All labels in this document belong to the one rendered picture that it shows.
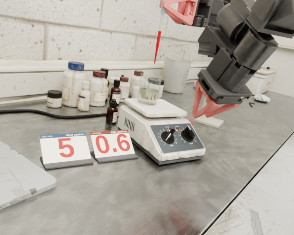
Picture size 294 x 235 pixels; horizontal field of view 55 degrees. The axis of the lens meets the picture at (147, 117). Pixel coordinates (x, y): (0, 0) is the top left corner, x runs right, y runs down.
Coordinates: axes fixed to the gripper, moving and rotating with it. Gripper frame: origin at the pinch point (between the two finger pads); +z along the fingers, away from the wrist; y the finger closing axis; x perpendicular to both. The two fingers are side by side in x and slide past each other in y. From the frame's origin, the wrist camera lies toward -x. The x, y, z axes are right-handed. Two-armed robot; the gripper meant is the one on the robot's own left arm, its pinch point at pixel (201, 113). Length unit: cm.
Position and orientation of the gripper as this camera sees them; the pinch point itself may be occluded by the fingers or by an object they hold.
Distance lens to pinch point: 60.8
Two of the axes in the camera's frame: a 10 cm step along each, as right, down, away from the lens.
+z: -4.0, 6.4, 6.5
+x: 3.7, 7.7, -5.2
